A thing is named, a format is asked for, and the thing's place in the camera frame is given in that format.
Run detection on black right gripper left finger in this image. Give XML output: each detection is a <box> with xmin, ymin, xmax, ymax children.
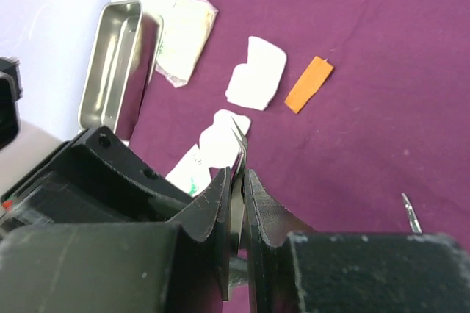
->
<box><xmin>1</xmin><ymin>169</ymin><xmax>231</xmax><ymax>312</ymax></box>

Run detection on purple cloth mat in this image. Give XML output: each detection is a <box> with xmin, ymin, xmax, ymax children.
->
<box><xmin>130</xmin><ymin>0</ymin><xmax>469</xmax><ymax>247</ymax></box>

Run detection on steel instrument tray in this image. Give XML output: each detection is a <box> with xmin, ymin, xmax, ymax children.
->
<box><xmin>78</xmin><ymin>0</ymin><xmax>163</xmax><ymax>141</ymax></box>

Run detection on curved tip steel tweezers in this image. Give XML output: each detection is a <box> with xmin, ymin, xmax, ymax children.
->
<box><xmin>229</xmin><ymin>114</ymin><xmax>249</xmax><ymax>288</ymax></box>

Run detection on steel hemostat forceps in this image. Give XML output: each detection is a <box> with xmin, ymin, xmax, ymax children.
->
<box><xmin>401</xmin><ymin>193</ymin><xmax>422</xmax><ymax>234</ymax></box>

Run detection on white gauze pad near packet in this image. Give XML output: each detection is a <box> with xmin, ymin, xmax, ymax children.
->
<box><xmin>199</xmin><ymin>109</ymin><xmax>251</xmax><ymax>169</ymax></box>

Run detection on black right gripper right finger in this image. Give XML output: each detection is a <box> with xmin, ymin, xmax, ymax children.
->
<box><xmin>244</xmin><ymin>170</ymin><xmax>469</xmax><ymax>312</ymax></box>

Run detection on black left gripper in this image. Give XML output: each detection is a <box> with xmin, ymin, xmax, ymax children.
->
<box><xmin>1</xmin><ymin>126</ymin><xmax>192</xmax><ymax>232</ymax></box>

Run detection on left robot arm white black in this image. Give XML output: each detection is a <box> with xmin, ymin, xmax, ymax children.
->
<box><xmin>1</xmin><ymin>58</ymin><xmax>191</xmax><ymax>232</ymax></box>

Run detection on suture packet white green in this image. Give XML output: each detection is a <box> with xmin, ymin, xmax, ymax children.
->
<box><xmin>165</xmin><ymin>144</ymin><xmax>212</xmax><ymax>197</ymax></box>

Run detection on white gauze pad far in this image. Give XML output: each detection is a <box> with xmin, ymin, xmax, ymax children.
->
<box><xmin>225</xmin><ymin>36</ymin><xmax>287</xmax><ymax>111</ymax></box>

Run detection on bagged bandage roll green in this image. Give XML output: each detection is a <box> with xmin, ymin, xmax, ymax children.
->
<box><xmin>156</xmin><ymin>0</ymin><xmax>218</xmax><ymax>88</ymax></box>

